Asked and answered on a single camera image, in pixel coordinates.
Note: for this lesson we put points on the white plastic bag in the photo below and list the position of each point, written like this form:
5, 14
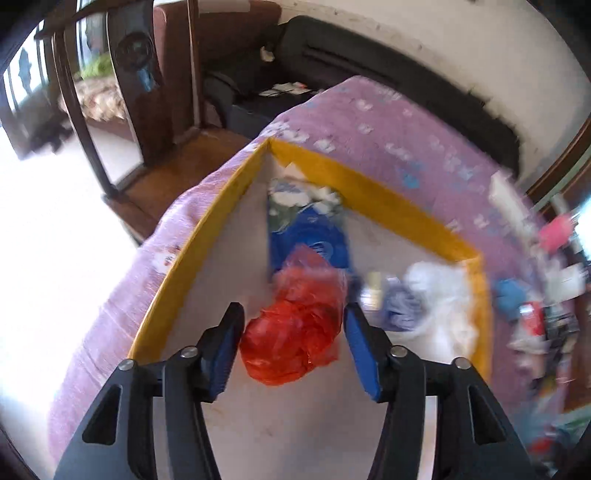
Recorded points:
443, 295

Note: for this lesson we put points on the blue printed packet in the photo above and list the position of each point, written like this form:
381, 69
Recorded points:
314, 235

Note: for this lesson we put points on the blue soft object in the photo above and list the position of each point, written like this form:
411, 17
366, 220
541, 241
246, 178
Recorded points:
508, 295

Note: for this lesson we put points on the yellow cardboard box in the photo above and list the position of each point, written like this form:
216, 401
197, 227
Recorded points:
369, 189

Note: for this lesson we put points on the white papers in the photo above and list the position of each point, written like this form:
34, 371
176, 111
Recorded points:
284, 89

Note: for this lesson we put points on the red plastic bag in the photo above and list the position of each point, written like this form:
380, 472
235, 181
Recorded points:
291, 332

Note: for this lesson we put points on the purple floral tablecloth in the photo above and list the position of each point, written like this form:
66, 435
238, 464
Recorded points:
392, 124

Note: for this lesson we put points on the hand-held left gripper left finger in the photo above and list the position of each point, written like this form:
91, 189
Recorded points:
226, 355

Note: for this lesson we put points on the pink thermos bottle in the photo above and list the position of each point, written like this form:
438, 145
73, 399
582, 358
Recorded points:
554, 233

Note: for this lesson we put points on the black sofa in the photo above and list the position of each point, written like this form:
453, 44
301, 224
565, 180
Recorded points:
323, 41

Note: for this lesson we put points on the white flat object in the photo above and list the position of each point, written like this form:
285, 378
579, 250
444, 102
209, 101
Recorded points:
503, 194

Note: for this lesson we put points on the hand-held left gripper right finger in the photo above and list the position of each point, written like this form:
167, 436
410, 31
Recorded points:
362, 355

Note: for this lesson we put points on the pile of shelf clutter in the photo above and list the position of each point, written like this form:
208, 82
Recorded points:
549, 323

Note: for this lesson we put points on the dark floor object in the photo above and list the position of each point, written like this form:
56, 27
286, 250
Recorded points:
51, 134

